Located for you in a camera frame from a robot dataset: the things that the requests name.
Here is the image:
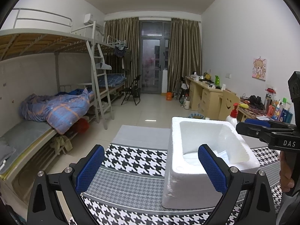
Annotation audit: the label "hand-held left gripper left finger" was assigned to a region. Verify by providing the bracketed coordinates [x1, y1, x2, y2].
[26, 144, 105, 225]

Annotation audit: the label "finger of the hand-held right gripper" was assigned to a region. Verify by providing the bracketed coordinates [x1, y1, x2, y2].
[235, 122, 274, 144]
[244, 118, 297, 130]

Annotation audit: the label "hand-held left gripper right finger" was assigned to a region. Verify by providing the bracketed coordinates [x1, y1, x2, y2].
[197, 144, 277, 225]

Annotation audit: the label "white tissue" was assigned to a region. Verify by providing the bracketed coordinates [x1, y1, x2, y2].
[183, 152, 207, 167]

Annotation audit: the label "white foam box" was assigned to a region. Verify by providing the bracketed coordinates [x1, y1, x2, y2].
[162, 116, 260, 209]

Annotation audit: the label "person's right hand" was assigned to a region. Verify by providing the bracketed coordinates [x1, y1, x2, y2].
[279, 149, 294, 193]

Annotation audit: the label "white pump bottle red top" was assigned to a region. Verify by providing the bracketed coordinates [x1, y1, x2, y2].
[225, 103, 240, 128]

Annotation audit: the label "black headphones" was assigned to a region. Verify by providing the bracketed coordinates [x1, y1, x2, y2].
[250, 95, 264, 106]

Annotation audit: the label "row of toiletry bottles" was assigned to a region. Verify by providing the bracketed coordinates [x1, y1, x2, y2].
[267, 97, 293, 123]

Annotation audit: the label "wooden chair with smiley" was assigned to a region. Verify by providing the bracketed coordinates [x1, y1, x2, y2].
[218, 89, 240, 121]

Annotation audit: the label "olive clothes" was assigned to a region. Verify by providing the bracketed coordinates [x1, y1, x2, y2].
[50, 135, 72, 155]

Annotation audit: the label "houndstooth table mat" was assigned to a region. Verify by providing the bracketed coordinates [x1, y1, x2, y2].
[77, 143, 289, 225]

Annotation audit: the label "red cloth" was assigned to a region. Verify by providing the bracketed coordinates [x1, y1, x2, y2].
[75, 118, 89, 134]

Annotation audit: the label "plain wooden desk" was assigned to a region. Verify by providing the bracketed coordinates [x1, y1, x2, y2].
[185, 76, 225, 120]

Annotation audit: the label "blue checked quilt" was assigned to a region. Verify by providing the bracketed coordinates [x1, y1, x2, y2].
[19, 88, 95, 135]

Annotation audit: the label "black folding chair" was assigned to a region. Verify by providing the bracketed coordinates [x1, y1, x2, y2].
[121, 74, 142, 106]

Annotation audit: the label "white metal bunk bed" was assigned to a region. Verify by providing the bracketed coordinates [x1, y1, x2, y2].
[0, 8, 113, 188]
[94, 35, 128, 104]

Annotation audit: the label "brown curtain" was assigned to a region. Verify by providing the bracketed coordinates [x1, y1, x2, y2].
[168, 17, 202, 92]
[104, 17, 140, 94]

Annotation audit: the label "glass balcony door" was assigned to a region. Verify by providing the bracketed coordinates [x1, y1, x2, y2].
[139, 21, 170, 94]

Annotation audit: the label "dark hanging clothes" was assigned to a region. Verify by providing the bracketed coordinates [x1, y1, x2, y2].
[114, 44, 128, 58]

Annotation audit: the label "pink cartoon wall poster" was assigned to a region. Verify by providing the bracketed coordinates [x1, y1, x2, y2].
[252, 57, 268, 80]

